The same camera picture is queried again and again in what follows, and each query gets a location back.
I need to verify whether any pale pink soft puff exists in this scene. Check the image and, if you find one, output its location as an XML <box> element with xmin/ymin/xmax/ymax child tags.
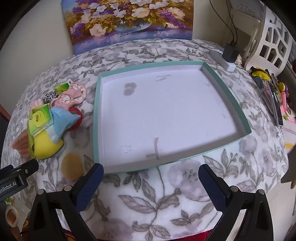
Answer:
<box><xmin>31</xmin><ymin>98</ymin><xmax>45</xmax><ymax>110</ymax></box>

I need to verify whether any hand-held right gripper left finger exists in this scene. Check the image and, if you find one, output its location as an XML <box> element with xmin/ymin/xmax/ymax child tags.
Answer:
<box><xmin>29</xmin><ymin>163</ymin><xmax>104</xmax><ymax>241</ymax></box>

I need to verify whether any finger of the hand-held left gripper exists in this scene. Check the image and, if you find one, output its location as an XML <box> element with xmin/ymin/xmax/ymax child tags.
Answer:
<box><xmin>0</xmin><ymin>159</ymin><xmax>39</xmax><ymax>181</ymax></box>

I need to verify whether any green tissue packet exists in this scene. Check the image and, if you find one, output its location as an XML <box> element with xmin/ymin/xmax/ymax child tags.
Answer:
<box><xmin>55</xmin><ymin>79</ymin><xmax>73</xmax><ymax>93</ymax></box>

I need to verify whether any yellow-green soft cloth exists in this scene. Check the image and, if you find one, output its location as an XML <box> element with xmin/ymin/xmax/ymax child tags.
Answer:
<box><xmin>27</xmin><ymin>111</ymin><xmax>64</xmax><ymax>161</ymax></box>

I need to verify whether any pink toy clutter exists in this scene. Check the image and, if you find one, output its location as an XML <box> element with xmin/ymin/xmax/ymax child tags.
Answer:
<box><xmin>277</xmin><ymin>82</ymin><xmax>296</xmax><ymax>122</ymax></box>

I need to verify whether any light blue tissue packet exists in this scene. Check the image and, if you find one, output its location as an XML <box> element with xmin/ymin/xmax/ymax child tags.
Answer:
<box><xmin>48</xmin><ymin>106</ymin><xmax>79</xmax><ymax>143</ymax></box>

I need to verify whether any green labelled packet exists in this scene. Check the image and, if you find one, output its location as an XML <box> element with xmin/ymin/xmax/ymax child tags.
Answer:
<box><xmin>28</xmin><ymin>104</ymin><xmax>52</xmax><ymax>137</ymax></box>

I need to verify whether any black cable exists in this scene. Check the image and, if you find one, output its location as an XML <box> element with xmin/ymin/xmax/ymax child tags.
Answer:
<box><xmin>209</xmin><ymin>0</ymin><xmax>239</xmax><ymax>45</ymax></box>

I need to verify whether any clear tape roll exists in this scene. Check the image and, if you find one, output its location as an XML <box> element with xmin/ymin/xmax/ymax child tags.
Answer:
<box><xmin>5</xmin><ymin>203</ymin><xmax>25</xmax><ymax>228</ymax></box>

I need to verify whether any flower painting canvas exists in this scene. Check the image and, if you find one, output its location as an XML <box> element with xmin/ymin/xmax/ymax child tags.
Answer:
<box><xmin>61</xmin><ymin>0</ymin><xmax>193</xmax><ymax>55</ymax></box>

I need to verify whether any pink checked cloth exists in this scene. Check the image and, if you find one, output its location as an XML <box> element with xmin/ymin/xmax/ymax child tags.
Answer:
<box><xmin>11</xmin><ymin>129</ymin><xmax>32</xmax><ymax>158</ymax></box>

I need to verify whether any tan round sponge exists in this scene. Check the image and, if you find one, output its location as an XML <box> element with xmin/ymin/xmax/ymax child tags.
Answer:
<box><xmin>61</xmin><ymin>153</ymin><xmax>84</xmax><ymax>180</ymax></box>

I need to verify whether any white lattice chair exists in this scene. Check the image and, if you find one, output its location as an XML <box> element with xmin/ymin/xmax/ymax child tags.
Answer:
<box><xmin>240</xmin><ymin>9</ymin><xmax>296</xmax><ymax>71</ymax></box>

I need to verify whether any white power strip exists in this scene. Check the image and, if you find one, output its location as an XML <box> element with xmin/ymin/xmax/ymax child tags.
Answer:
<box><xmin>210</xmin><ymin>49</ymin><xmax>236</xmax><ymax>71</ymax></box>

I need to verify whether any teal shallow cardboard box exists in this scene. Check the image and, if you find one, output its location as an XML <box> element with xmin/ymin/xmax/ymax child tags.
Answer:
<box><xmin>93</xmin><ymin>61</ymin><xmax>252</xmax><ymax>174</ymax></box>

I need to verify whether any red cloth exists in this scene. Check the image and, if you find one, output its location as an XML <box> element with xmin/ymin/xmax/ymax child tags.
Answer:
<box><xmin>200</xmin><ymin>228</ymin><xmax>223</xmax><ymax>241</ymax></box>

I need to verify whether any black power adapter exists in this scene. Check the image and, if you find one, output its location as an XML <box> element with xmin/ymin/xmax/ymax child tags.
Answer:
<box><xmin>222</xmin><ymin>43</ymin><xmax>240</xmax><ymax>63</ymax></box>

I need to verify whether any leopard print scrunchie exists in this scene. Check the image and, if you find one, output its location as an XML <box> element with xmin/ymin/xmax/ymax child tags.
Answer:
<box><xmin>43</xmin><ymin>91</ymin><xmax>57</xmax><ymax>104</ymax></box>

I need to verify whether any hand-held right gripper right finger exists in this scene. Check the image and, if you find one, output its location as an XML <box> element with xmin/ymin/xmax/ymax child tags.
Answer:
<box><xmin>198</xmin><ymin>164</ymin><xmax>280</xmax><ymax>241</ymax></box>

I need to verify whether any red scrunchie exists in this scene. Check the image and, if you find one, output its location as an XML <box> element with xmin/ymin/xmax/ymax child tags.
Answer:
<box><xmin>68</xmin><ymin>107</ymin><xmax>83</xmax><ymax>131</ymax></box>

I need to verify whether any grey floral blanket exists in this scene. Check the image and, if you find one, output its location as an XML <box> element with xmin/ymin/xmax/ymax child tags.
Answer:
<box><xmin>5</xmin><ymin>38</ymin><xmax>289</xmax><ymax>241</ymax></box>

